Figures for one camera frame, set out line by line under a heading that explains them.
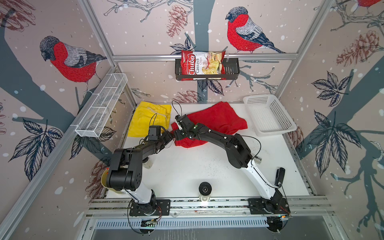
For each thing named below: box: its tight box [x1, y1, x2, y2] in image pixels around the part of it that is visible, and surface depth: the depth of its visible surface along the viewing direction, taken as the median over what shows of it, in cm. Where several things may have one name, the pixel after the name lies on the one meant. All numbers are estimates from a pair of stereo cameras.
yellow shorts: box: [127, 101, 172, 138], surface depth 110 cm
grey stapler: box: [253, 155, 262, 165], surface depth 89 cm
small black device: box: [274, 167, 286, 187], surface depth 83 cm
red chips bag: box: [180, 50, 226, 81], surface depth 90 cm
